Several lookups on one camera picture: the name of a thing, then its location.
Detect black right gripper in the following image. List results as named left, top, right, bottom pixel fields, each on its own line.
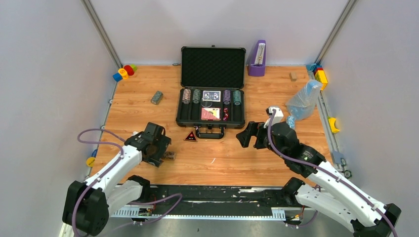
left=236, top=121, right=287, bottom=160

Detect brown poker chip stack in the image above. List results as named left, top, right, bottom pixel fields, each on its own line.
left=163, top=151, right=176, bottom=160

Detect black triangular all-in button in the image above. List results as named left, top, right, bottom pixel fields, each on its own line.
left=184, top=131, right=198, bottom=142

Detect grey-green poker chip stack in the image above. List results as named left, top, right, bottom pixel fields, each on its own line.
left=150, top=91, right=163, bottom=105

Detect red playing card deck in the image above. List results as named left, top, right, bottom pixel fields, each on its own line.
left=201, top=108, right=221, bottom=120

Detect purple poker chip stack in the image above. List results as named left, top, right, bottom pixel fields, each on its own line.
left=223, top=90, right=231, bottom=105

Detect black poker set case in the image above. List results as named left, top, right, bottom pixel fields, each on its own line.
left=175, top=46, right=246, bottom=139

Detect clear round dealer button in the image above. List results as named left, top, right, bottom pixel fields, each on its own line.
left=201, top=100, right=212, bottom=108

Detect pink poker chip stack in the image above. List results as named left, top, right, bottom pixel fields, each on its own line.
left=182, top=88, right=191, bottom=104

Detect dark green poker chip stack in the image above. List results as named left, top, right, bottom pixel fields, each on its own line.
left=192, top=89, right=201, bottom=104

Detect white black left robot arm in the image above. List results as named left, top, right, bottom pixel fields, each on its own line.
left=62, top=122, right=171, bottom=237

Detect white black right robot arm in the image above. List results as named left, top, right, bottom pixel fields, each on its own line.
left=236, top=121, right=401, bottom=237

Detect light blue poker chip stack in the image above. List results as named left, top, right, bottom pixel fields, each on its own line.
left=286, top=116, right=295, bottom=129

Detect red dice in case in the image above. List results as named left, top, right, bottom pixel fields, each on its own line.
left=223, top=108, right=229, bottom=121

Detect clear plastic bag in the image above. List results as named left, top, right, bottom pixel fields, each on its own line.
left=286, top=79, right=323, bottom=120

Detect blue playing card deck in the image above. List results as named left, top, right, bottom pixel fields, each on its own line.
left=202, top=90, right=221, bottom=102

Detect purple metronome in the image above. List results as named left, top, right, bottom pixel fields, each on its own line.
left=248, top=39, right=266, bottom=77

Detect small wooden block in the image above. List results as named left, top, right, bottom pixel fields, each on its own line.
left=289, top=72, right=297, bottom=81

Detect yellow round tag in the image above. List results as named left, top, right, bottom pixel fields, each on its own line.
left=85, top=157, right=95, bottom=167

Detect colourful round toy blocks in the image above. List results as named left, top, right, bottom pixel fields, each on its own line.
left=113, top=64, right=138, bottom=82

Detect yellow curved toy piece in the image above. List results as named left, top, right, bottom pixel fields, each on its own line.
left=328, top=117, right=340, bottom=134

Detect colourful toy brick stack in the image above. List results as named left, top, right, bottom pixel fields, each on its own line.
left=305, top=63, right=328, bottom=91

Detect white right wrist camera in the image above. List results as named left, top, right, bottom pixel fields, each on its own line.
left=263, top=106, right=284, bottom=128

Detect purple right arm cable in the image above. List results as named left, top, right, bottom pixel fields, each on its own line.
left=266, top=109, right=398, bottom=237

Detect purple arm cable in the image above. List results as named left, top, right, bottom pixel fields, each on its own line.
left=266, top=109, right=398, bottom=237
left=71, top=128, right=184, bottom=237

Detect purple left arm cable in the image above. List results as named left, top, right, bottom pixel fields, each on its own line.
left=71, top=128, right=184, bottom=237

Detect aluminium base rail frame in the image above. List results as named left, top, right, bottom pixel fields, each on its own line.
left=59, top=184, right=377, bottom=237

